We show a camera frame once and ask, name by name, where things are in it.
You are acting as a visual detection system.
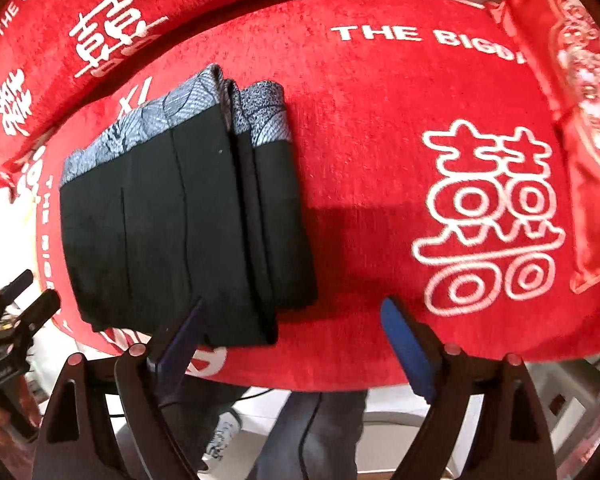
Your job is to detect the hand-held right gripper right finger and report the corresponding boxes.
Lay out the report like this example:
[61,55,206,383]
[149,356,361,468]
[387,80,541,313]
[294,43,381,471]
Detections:
[380,296,563,480]

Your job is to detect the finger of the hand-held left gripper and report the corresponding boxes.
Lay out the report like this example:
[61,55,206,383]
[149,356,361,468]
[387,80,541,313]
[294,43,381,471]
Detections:
[0,269,35,322]
[0,288,62,356]

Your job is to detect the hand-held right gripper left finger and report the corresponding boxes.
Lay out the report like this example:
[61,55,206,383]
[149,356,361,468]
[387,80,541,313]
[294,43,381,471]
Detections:
[32,297,206,480]

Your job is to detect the black pants with grey waistband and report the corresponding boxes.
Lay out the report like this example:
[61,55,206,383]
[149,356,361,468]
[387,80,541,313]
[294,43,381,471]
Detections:
[59,63,320,348]

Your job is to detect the white patterned sneaker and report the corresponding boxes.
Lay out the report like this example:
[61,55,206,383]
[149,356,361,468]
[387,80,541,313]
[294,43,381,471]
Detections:
[200,407,244,473]

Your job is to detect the grey plastic stool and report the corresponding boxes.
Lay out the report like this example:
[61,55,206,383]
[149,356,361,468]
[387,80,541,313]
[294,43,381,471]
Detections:
[525,352,600,441]

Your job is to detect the red printed sofa cover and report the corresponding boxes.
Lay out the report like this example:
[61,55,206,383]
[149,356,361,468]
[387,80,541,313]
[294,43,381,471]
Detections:
[0,0,600,393]

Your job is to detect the red embroidered pillow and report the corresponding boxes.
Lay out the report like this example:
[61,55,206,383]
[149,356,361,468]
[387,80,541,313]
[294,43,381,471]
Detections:
[485,0,600,295]

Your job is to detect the black cable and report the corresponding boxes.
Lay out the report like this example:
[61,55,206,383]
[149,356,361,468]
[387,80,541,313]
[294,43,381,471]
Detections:
[235,387,326,480]

